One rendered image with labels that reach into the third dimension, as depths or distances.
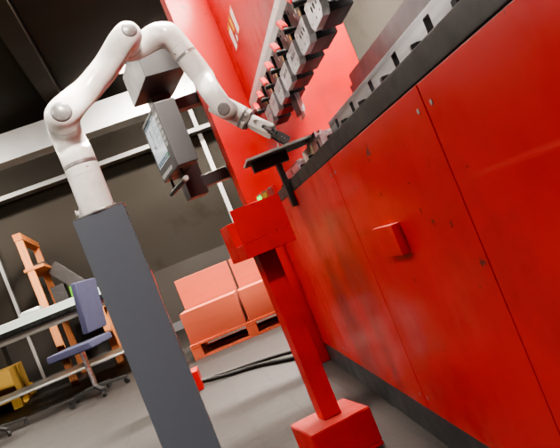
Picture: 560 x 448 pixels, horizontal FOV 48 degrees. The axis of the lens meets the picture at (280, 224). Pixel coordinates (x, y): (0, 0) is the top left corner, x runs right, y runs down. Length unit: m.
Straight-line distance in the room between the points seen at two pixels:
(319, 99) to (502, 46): 2.66
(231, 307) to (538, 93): 4.69
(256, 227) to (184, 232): 7.46
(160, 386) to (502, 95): 1.69
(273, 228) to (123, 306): 0.65
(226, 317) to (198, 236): 4.07
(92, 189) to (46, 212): 7.18
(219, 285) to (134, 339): 3.48
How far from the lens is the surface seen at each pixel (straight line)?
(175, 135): 3.45
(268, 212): 1.87
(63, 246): 9.40
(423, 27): 1.25
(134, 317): 2.24
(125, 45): 2.42
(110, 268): 2.24
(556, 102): 0.76
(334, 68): 3.49
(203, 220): 9.33
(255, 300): 5.33
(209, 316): 5.35
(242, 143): 3.32
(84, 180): 2.31
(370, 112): 1.29
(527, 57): 0.77
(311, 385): 1.98
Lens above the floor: 0.68
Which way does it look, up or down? 1 degrees up
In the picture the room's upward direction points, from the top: 22 degrees counter-clockwise
